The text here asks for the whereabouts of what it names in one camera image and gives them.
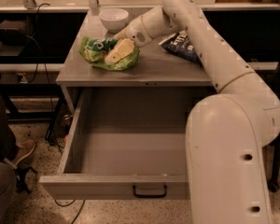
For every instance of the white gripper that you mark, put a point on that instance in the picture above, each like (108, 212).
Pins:
(134, 32)

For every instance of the green rice chip bag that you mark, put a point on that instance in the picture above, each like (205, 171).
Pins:
(94, 52)

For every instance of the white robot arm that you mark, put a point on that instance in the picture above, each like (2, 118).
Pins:
(225, 132)

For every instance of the grey cabinet counter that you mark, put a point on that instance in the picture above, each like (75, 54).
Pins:
(155, 67)

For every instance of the blue chip bag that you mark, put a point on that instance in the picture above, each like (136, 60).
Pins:
(180, 45)

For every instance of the grey open drawer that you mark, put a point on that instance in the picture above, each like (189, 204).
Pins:
(122, 137)

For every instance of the white ceramic bowl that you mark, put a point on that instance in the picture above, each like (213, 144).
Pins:
(114, 19)

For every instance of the dark box on shelf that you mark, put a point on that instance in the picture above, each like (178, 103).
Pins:
(13, 33)

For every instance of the tan shoe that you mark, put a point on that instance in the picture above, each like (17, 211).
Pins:
(25, 150)

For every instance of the person's brown trouser leg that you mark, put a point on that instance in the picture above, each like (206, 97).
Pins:
(8, 150)

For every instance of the black chair base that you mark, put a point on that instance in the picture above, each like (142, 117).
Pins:
(273, 183)

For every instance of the black drawer handle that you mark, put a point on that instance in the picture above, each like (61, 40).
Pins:
(149, 193)

